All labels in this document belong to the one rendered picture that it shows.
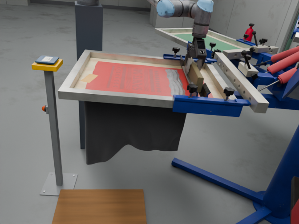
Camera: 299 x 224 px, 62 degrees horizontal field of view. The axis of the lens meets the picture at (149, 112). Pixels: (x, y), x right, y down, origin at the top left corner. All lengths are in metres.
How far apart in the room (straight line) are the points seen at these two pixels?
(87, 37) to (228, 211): 1.61
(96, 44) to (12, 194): 1.21
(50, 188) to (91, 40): 1.10
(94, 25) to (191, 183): 1.41
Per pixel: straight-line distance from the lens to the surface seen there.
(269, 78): 1.46
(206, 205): 2.01
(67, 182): 2.04
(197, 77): 1.17
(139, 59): 1.56
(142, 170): 2.14
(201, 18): 1.26
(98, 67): 1.44
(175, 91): 1.23
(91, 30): 1.86
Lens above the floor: 1.47
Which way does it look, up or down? 30 degrees down
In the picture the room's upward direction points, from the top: 7 degrees clockwise
